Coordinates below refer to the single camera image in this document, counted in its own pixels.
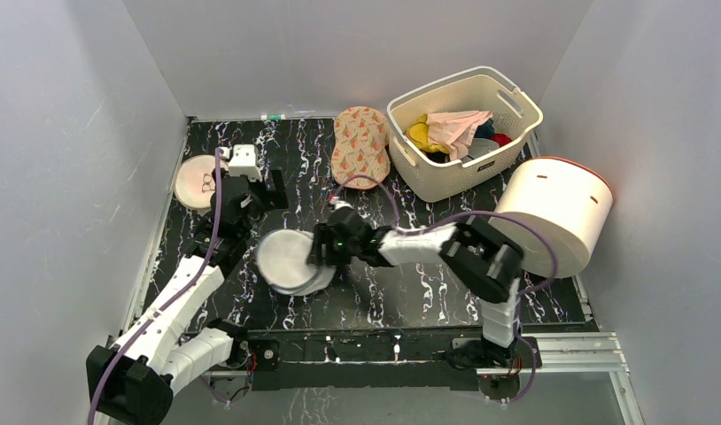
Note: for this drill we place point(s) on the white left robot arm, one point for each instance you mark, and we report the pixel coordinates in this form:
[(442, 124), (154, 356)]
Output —
[(172, 299)]

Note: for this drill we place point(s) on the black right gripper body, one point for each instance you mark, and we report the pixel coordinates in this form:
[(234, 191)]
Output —
[(321, 245)]

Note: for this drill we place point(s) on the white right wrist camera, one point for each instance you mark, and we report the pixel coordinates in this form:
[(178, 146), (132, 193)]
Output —
[(337, 203)]

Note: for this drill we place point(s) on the floral padded laundry bag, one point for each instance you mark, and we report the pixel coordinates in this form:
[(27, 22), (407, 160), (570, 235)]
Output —
[(360, 158)]

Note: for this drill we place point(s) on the white cylindrical drum container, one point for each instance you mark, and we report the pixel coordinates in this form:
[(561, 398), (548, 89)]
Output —
[(565, 202)]

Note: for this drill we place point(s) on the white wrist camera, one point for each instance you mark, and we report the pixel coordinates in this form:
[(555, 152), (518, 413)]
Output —
[(244, 162), (337, 203)]

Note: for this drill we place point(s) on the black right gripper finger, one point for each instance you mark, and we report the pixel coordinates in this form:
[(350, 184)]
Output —
[(334, 250), (316, 255)]

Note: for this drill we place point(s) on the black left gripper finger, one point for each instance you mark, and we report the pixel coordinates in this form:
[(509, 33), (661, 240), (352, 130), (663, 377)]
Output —
[(275, 199), (276, 175)]

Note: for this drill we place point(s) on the pink bra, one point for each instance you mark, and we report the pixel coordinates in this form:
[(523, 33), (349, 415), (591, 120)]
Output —
[(455, 131)]

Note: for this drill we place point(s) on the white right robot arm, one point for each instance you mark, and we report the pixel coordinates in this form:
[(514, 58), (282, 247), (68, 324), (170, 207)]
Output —
[(486, 261)]

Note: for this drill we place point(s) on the clothes pile in basket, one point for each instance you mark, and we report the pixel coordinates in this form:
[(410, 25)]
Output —
[(485, 140)]

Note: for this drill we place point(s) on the yellow bra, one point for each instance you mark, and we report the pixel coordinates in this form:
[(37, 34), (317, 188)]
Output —
[(418, 135)]

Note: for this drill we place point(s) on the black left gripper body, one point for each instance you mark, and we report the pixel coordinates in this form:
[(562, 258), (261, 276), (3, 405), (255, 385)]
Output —
[(256, 189)]

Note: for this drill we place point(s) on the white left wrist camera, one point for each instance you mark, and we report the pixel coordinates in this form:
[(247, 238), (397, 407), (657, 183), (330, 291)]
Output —
[(244, 162)]

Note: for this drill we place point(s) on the cream perforated laundry basket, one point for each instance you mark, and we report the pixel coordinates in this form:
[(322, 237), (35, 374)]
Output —
[(480, 88)]

